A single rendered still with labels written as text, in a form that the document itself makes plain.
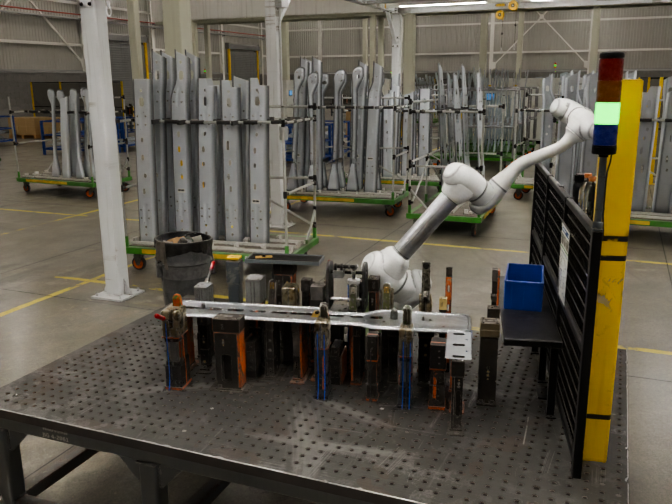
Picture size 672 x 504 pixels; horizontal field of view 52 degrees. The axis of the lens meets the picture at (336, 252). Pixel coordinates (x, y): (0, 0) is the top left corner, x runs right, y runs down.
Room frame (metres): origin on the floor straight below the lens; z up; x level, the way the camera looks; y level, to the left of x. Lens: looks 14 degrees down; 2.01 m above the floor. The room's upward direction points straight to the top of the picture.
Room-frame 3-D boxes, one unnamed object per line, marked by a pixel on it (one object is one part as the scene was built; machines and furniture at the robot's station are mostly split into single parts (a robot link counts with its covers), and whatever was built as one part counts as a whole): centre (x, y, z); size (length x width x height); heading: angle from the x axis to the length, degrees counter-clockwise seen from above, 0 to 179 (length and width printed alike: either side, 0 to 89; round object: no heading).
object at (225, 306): (2.89, 0.11, 1.00); 1.38 x 0.22 x 0.02; 79
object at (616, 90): (2.08, -0.81, 1.97); 0.07 x 0.07 x 0.06
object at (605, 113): (2.08, -0.81, 1.90); 0.07 x 0.07 x 0.06
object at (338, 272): (3.08, -0.05, 0.94); 0.18 x 0.13 x 0.49; 79
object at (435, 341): (2.61, -0.41, 0.84); 0.11 x 0.10 x 0.28; 169
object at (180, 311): (2.82, 0.70, 0.88); 0.15 x 0.11 x 0.36; 169
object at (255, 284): (3.12, 0.38, 0.90); 0.13 x 0.10 x 0.41; 169
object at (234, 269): (3.31, 0.51, 0.92); 0.08 x 0.08 x 0.44; 79
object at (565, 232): (2.61, -0.90, 1.30); 0.23 x 0.02 x 0.31; 169
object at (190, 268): (5.71, 1.29, 0.36); 0.54 x 0.50 x 0.73; 158
